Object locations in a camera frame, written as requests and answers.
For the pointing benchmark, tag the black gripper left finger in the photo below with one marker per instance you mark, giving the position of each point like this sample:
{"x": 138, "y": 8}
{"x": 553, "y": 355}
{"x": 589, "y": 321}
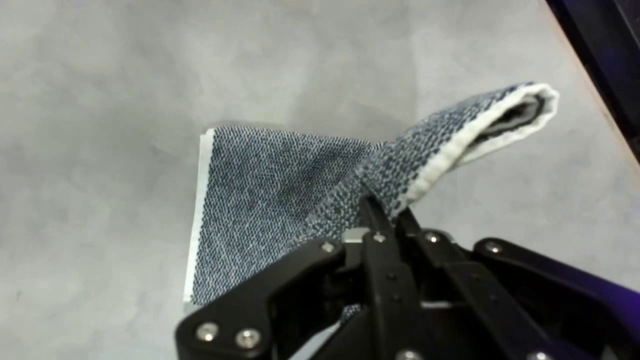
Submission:
{"x": 292, "y": 292}

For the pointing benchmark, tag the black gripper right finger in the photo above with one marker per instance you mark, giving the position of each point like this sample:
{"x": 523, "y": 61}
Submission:
{"x": 507, "y": 292}

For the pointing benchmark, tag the grey towel with white edge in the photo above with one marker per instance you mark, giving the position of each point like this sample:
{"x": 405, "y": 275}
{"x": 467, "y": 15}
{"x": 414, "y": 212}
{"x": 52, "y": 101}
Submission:
{"x": 267, "y": 200}

